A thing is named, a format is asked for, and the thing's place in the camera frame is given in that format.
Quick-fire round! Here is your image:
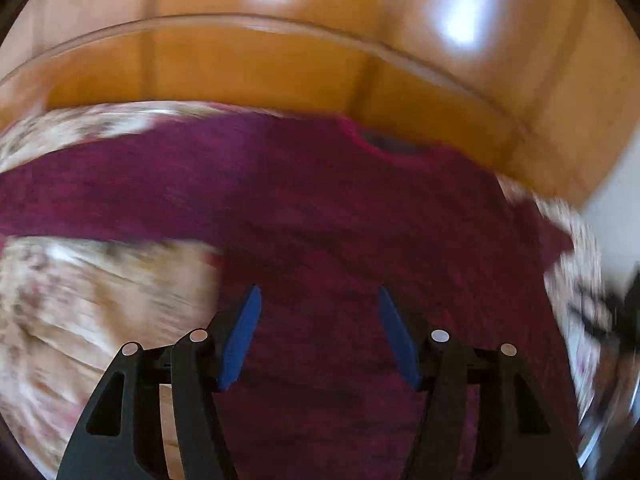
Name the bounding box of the wooden bed headboard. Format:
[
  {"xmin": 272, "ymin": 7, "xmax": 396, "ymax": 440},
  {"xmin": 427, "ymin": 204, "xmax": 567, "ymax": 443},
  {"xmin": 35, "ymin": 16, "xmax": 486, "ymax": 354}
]
[{"xmin": 0, "ymin": 14, "xmax": 596, "ymax": 207}]

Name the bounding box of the floral bedspread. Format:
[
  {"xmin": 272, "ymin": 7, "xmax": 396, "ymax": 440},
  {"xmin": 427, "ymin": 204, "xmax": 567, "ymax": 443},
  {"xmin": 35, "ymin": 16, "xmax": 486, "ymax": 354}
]
[{"xmin": 0, "ymin": 101, "xmax": 618, "ymax": 480}]

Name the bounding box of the maroon knitted sweater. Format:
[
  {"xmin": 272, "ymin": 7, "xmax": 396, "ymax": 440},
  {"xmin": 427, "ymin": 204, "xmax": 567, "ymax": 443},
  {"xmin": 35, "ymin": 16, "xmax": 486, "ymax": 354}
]
[{"xmin": 0, "ymin": 112, "xmax": 576, "ymax": 480}]

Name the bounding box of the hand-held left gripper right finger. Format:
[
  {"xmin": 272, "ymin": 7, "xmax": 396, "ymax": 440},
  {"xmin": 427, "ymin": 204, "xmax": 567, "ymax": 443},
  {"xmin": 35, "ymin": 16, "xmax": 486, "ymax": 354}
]
[{"xmin": 377, "ymin": 287, "xmax": 584, "ymax": 480}]

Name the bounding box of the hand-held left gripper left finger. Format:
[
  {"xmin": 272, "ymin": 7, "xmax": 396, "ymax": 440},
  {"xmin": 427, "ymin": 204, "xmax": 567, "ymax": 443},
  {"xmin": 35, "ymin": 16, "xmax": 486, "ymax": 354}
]
[{"xmin": 57, "ymin": 285, "xmax": 263, "ymax": 480}]

